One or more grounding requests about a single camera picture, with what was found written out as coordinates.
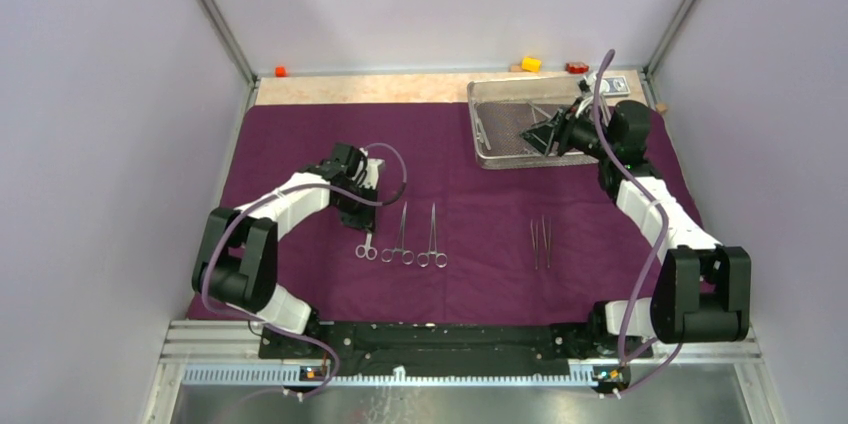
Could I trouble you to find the steel forceps clamp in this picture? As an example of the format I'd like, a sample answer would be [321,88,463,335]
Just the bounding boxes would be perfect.
[381,203,415,266]

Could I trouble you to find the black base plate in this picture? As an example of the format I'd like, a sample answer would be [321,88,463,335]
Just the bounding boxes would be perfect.
[258,321,618,378]

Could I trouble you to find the blue playing card deck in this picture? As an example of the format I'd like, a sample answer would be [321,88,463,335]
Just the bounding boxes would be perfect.
[600,76,631,97]

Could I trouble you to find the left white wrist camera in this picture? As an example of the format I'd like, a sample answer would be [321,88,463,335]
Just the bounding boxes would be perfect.
[359,158,386,190]

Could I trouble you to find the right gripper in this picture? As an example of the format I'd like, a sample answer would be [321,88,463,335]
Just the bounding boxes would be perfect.
[518,97,617,161]

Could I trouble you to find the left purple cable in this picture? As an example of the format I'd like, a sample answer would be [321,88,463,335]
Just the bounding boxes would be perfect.
[199,142,409,402]

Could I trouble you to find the steel hemostat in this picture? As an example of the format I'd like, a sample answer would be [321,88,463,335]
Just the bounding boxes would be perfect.
[416,203,449,269]

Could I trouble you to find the red small block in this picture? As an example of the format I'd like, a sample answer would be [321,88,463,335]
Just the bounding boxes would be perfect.
[564,61,590,75]

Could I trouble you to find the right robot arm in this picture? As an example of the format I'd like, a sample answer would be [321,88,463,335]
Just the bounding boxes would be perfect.
[519,100,752,356]

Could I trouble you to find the yellow small block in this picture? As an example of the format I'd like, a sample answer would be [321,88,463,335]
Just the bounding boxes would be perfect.
[520,56,542,73]

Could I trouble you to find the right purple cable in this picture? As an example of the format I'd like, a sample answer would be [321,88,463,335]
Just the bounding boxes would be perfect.
[590,48,686,399]

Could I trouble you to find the metal mesh instrument tray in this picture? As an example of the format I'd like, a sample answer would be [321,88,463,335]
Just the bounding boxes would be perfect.
[467,75,596,170]

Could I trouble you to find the steel curved tweezers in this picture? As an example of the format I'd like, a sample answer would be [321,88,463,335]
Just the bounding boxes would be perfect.
[530,220,540,271]

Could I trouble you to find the purple cable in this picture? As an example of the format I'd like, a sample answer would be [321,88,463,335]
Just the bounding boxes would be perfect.
[590,48,686,399]
[199,142,409,402]

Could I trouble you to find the steel needle holder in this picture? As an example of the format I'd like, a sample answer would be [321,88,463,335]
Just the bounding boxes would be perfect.
[541,216,552,269]

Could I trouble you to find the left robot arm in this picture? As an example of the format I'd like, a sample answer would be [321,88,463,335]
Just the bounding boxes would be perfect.
[191,143,385,358]

